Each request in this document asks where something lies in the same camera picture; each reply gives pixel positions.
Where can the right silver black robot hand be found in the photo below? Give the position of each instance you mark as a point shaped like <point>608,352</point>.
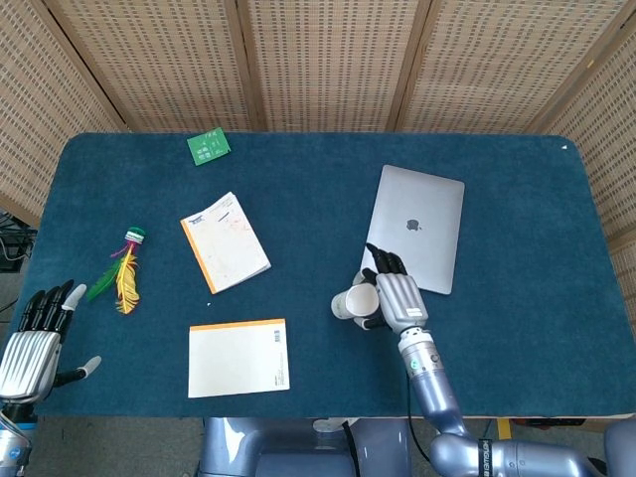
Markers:
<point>402,295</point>

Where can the green printed card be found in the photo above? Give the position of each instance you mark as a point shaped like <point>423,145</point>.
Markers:
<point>208,146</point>

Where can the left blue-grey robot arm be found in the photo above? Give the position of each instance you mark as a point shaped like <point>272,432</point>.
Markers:
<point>12,442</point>

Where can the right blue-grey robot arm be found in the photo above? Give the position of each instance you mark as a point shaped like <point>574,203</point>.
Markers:
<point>439,397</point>

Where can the blue felt table cover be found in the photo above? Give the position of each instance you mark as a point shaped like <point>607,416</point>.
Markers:
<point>308,199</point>

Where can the grey closed laptop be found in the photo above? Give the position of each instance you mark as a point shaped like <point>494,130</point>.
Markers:
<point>422,204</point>

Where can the blue-grey robot torso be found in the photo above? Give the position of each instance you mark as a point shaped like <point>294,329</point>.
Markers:
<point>298,452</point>

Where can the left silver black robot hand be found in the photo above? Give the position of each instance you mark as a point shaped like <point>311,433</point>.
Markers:
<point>27,360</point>

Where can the worn notebook orange spine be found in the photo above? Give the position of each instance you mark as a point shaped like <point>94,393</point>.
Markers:
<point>226,243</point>

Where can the large notepad orange strip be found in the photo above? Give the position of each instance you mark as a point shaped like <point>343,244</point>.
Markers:
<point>233,360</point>

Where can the white paper cup green print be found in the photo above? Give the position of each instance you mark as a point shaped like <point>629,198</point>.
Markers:
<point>348,302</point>

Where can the colourful feather shuttlecock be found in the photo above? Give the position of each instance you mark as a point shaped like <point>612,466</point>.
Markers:
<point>128,280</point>

